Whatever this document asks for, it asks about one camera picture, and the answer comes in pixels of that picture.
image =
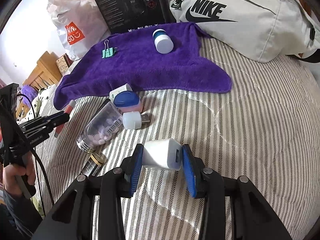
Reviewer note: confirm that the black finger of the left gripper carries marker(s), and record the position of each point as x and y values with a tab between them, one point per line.
48	122

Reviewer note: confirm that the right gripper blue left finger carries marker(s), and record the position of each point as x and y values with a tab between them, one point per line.
132	168

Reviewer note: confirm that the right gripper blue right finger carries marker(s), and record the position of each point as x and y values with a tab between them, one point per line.
192	168

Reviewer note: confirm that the white USB charger cube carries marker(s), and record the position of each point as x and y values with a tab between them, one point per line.
162	154

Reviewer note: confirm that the black gold Grand Reserve box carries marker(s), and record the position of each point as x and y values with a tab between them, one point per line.
93	166

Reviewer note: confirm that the white round USB light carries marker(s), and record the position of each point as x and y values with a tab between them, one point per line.
135	120

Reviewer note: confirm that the clear pill bottle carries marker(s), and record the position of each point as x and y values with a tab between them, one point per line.
100	129

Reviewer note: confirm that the wooden chair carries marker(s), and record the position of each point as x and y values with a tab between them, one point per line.
45	74

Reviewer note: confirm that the patterned book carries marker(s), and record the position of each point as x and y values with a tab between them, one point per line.
63	63

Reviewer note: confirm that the white tape roll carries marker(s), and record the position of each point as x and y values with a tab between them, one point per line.
115	92

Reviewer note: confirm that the teal binder clip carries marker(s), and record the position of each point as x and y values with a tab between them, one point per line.
108	51

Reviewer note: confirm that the white Miniso shopping bag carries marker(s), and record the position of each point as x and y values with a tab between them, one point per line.
79	23

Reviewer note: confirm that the purple towel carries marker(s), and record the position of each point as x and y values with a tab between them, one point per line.
138	63

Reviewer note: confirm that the white blue cylindrical bottle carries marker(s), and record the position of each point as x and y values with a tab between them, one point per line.
162	41

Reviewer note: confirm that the black headset box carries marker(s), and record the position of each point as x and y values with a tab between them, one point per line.
122	16

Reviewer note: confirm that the grey Nike bag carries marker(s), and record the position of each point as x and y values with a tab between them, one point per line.
260	30

